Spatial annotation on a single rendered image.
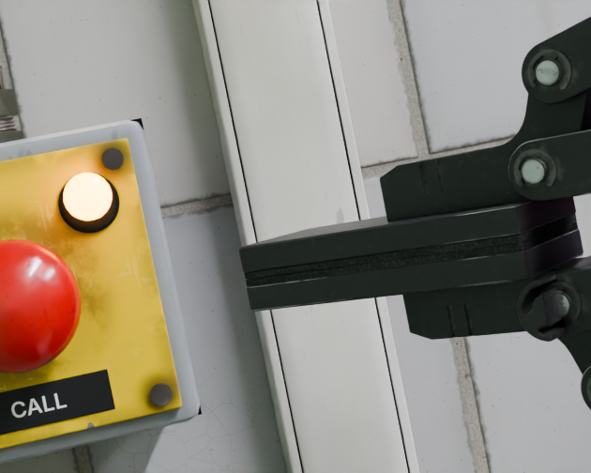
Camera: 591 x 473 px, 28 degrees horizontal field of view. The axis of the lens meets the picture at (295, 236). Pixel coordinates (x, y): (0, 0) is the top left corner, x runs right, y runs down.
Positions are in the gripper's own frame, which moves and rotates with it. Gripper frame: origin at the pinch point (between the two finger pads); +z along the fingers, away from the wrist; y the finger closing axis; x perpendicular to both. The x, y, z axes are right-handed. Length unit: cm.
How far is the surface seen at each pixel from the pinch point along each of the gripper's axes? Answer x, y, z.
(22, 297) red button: 0.5, -0.1, 13.2
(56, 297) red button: 1.3, 0.0, 12.7
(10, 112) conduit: 5.1, -6.0, 17.1
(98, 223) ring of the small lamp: 4.1, -1.8, 13.1
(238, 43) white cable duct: 12.6, -7.2, 12.7
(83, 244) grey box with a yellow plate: 3.8, -1.2, 13.7
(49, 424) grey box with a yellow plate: 2.3, 4.1, 15.2
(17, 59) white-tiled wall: 8.2, -8.3, 19.6
